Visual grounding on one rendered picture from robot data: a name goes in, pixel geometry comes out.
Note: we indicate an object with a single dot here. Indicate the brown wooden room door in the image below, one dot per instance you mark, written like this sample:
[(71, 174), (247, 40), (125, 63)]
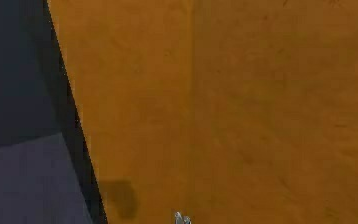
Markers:
[(220, 106)]

